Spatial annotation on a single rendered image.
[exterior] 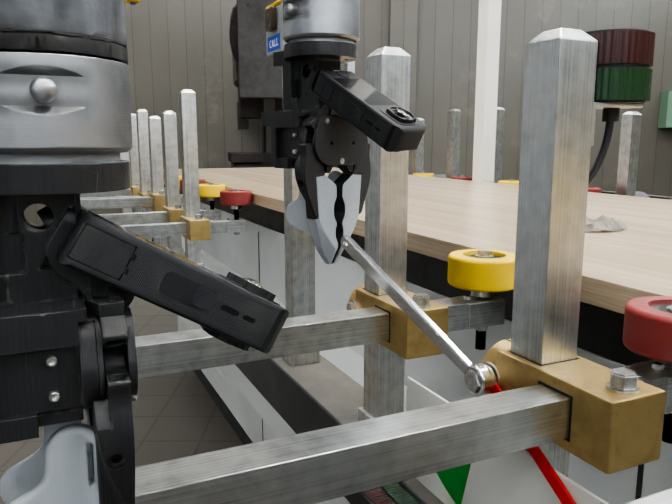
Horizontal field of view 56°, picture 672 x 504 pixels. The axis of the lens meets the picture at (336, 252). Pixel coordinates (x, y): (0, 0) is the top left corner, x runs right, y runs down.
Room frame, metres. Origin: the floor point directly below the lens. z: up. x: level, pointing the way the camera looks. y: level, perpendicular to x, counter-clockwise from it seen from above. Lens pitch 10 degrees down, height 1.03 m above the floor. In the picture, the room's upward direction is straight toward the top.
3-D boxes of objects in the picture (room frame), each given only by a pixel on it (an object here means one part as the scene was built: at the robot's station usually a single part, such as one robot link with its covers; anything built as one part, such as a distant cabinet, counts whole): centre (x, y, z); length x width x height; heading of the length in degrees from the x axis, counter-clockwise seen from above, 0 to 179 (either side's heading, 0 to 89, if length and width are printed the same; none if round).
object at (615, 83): (0.49, -0.20, 1.07); 0.06 x 0.06 x 0.02
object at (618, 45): (0.49, -0.20, 1.10); 0.06 x 0.06 x 0.02
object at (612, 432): (0.45, -0.17, 0.85); 0.13 x 0.06 x 0.05; 25
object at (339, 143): (0.65, 0.02, 1.06); 0.09 x 0.08 x 0.12; 45
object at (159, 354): (0.62, 0.01, 0.84); 0.43 x 0.03 x 0.04; 115
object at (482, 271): (0.71, -0.17, 0.85); 0.08 x 0.08 x 0.11
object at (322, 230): (0.63, 0.03, 0.96); 0.06 x 0.03 x 0.09; 45
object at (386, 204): (0.70, -0.06, 0.89); 0.03 x 0.03 x 0.48; 25
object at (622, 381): (0.40, -0.19, 0.88); 0.02 x 0.02 x 0.01
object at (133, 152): (2.51, 0.79, 0.89); 0.03 x 0.03 x 0.48; 25
